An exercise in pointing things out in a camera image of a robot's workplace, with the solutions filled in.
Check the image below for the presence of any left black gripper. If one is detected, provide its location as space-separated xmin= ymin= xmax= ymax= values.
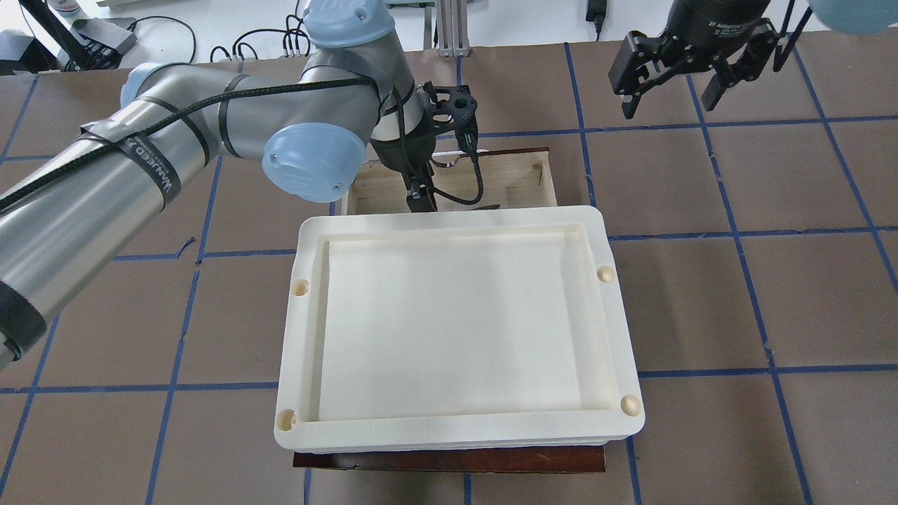
xmin=370 ymin=83 xmax=478 ymax=213

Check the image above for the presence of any cream plastic tray stack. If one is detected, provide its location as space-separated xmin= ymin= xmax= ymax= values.
xmin=273 ymin=206 xmax=647 ymax=454

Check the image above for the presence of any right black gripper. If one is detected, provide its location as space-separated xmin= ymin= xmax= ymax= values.
xmin=608 ymin=1 xmax=779 ymax=119

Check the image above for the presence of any dark wooden drawer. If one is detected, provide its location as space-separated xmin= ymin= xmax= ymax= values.
xmin=336 ymin=148 xmax=558 ymax=215

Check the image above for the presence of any dark wooden drawer cabinet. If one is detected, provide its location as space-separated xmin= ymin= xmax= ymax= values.
xmin=292 ymin=445 xmax=607 ymax=474

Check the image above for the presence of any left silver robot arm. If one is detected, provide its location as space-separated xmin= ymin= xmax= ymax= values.
xmin=1 ymin=1 xmax=478 ymax=365

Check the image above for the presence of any black power adapter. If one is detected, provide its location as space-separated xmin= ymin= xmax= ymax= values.
xmin=586 ymin=0 xmax=608 ymax=38

